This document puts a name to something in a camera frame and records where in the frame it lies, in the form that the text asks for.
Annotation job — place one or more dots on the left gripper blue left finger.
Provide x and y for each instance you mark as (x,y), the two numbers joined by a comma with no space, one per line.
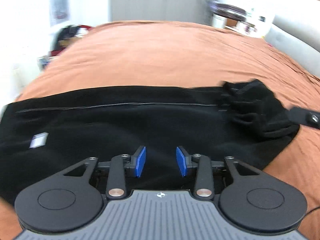
(132,165)

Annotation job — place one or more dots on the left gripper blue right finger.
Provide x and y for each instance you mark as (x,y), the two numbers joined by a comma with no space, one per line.
(189,163)

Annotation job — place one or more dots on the cluttered shelf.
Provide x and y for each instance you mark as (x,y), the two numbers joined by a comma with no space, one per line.
(230,17)

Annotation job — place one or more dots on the pile of clothes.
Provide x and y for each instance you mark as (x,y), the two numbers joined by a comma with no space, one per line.
(62,39)

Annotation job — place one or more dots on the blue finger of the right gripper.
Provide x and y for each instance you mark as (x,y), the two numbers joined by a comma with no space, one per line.
(305,117)

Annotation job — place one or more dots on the grey sofa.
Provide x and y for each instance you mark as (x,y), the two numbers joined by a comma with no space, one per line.
(296,41)

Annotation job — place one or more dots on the grey wardrobe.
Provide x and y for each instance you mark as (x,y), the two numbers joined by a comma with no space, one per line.
(196,11)

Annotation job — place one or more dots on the black pants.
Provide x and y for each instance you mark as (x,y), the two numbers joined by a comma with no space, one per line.
(42,136)

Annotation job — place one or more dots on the wall poster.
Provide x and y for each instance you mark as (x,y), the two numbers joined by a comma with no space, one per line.
(59,11)

